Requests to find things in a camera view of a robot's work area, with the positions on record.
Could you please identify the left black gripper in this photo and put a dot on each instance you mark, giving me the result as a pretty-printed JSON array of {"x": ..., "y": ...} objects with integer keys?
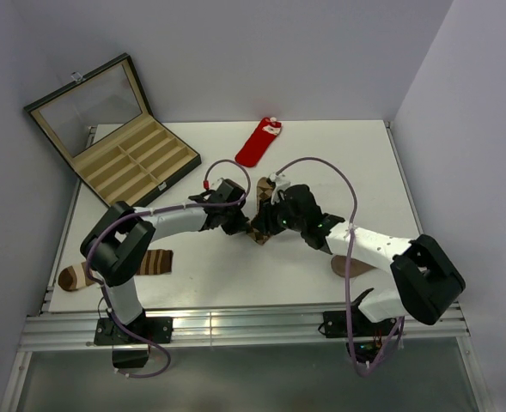
[{"x": 240, "y": 223}]

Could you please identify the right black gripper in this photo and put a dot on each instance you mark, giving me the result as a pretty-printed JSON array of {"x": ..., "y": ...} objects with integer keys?
[{"x": 265, "y": 221}]

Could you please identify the tan argyle sock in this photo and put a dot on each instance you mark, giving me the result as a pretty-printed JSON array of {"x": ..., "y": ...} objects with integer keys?
[{"x": 264, "y": 190}]

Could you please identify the red christmas sock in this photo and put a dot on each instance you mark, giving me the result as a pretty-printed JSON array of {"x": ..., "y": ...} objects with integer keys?
[{"x": 265, "y": 133}]

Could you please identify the black compartment display box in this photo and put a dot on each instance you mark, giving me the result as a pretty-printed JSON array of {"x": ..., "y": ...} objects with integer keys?
[{"x": 102, "y": 125}]

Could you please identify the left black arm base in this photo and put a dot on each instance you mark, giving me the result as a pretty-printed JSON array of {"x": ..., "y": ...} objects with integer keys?
[{"x": 158, "y": 330}]

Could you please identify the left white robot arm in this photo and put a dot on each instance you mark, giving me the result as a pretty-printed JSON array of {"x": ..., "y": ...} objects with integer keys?
[{"x": 117, "y": 244}]

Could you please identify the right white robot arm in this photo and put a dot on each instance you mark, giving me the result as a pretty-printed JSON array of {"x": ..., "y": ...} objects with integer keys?
[{"x": 426, "y": 282}]

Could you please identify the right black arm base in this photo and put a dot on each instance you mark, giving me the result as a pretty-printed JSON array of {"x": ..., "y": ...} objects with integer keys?
[{"x": 334, "y": 325}]

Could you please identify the tan sock maroon stripes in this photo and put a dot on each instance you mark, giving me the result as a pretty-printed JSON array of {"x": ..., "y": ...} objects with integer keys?
[{"x": 357, "y": 267}]

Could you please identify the aluminium frame rail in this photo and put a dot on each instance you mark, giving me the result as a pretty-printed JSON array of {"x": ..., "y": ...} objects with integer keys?
[{"x": 191, "y": 328}]

